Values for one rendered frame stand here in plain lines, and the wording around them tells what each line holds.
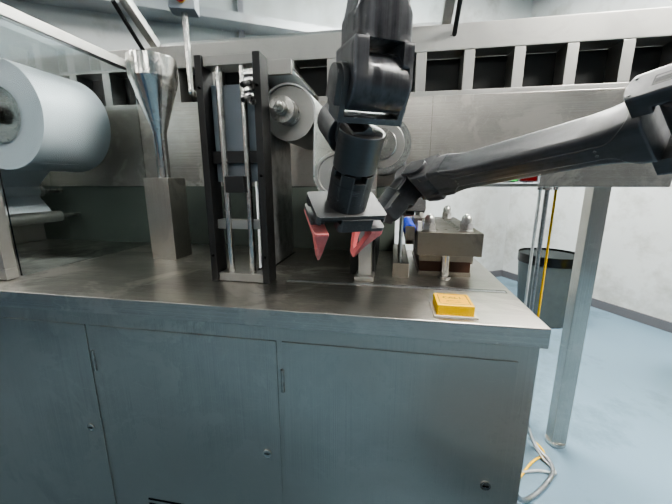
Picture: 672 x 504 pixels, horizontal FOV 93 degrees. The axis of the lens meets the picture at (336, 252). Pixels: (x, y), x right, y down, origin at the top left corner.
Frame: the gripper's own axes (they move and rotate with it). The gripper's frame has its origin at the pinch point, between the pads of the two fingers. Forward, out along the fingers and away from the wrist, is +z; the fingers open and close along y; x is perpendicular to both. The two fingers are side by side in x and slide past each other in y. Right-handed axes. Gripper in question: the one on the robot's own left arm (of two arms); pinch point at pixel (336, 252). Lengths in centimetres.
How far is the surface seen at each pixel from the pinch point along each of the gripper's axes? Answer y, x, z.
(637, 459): -143, 35, 100
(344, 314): -4.8, -0.2, 17.0
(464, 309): -25.9, 7.0, 11.0
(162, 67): 30, -83, -4
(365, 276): -17.9, -17.2, 25.2
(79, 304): 49, -25, 34
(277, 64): 1, -56, -14
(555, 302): -226, -65, 131
